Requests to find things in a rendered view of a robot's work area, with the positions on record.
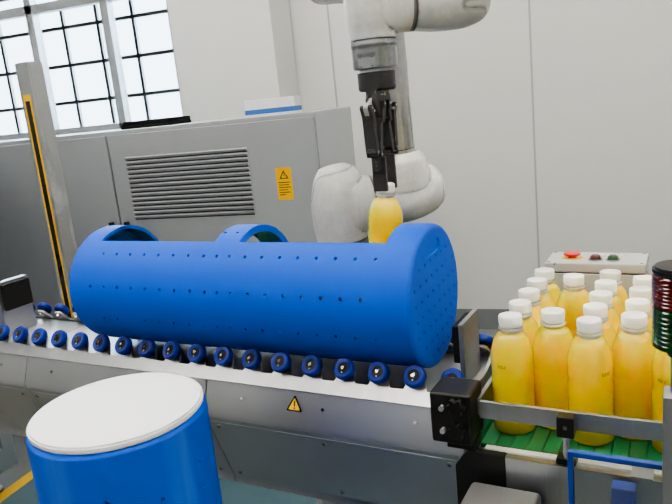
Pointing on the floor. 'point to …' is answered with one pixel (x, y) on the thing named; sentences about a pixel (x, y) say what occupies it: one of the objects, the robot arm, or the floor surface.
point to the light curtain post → (48, 171)
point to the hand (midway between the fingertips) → (384, 173)
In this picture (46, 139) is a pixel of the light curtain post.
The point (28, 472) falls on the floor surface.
